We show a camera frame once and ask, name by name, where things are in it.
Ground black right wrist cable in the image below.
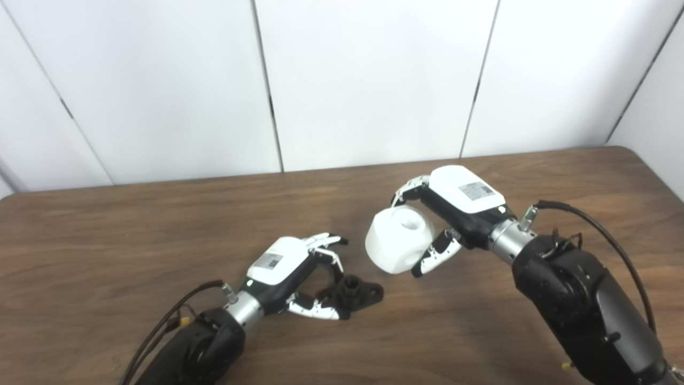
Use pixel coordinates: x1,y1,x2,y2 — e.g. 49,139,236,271
521,200,658,335

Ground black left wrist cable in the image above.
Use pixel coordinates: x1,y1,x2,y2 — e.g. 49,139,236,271
119,280,239,385

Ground white and black right hand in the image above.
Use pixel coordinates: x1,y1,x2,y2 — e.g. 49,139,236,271
390,165,518,279

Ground round white piece with holes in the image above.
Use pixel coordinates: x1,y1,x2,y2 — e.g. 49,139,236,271
365,205,437,275

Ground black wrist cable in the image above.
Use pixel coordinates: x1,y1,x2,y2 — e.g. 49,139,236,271
521,200,658,335
119,280,239,385

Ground black flanged holder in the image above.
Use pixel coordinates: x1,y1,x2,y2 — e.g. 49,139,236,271
315,274,384,321

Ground white and black left hand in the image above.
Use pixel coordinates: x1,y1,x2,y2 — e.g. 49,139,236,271
239,233,349,321

